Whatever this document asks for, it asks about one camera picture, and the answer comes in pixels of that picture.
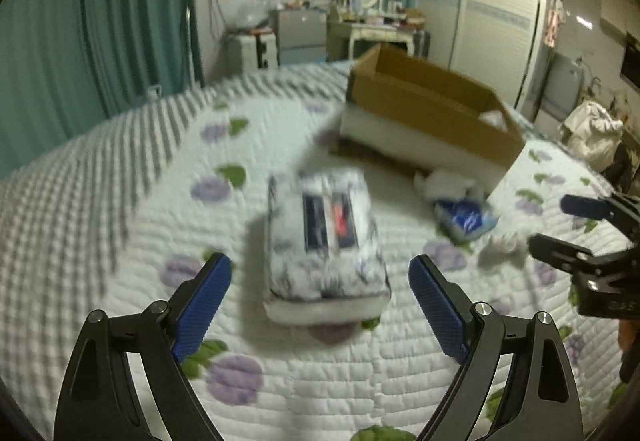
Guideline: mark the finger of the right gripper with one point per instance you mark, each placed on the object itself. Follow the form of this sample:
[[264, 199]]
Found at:
[[567, 257], [586, 208]]

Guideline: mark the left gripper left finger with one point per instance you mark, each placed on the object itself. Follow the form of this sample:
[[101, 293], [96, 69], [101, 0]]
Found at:
[[98, 400]]

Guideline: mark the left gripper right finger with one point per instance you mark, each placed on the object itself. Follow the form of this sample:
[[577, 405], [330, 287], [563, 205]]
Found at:
[[539, 400]]

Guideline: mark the blue tissue packet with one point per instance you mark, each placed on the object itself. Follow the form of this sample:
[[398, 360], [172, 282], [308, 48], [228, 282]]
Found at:
[[464, 221]]

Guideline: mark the white cloth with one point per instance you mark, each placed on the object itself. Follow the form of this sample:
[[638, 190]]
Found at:
[[444, 185]]

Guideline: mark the white tissue pack marbled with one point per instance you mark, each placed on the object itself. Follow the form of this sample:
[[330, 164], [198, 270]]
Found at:
[[323, 261]]

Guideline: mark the orange plush toy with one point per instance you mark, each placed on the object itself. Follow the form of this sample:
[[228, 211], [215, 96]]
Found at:
[[628, 339]]

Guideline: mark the white laundry bag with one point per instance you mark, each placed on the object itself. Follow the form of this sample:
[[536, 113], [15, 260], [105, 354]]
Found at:
[[593, 135]]

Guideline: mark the grey washing machine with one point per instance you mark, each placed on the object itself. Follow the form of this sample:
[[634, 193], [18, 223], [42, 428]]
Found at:
[[562, 88]]

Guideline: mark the white rolled socks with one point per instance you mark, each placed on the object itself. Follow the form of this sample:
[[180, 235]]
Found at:
[[495, 119]]

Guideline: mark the black range hood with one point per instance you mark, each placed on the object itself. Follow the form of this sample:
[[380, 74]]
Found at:
[[630, 70]]

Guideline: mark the grey striped blanket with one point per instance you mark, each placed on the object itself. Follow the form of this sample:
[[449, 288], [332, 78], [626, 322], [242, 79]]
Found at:
[[66, 216]]

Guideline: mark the brown cardboard box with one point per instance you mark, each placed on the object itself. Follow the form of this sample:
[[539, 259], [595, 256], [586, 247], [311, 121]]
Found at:
[[426, 117]]

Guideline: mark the white sliding wardrobe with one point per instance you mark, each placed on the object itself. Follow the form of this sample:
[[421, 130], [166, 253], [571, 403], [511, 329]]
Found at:
[[494, 42]]

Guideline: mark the white dressing table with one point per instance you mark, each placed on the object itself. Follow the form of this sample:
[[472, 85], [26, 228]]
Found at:
[[342, 36]]

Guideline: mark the grey mini fridge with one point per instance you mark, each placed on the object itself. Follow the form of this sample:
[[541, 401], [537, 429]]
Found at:
[[301, 36]]

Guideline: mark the white suitcase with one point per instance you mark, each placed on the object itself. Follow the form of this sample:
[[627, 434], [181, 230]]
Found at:
[[249, 52]]

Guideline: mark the teal left curtain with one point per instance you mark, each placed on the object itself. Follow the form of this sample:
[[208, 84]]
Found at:
[[68, 65]]

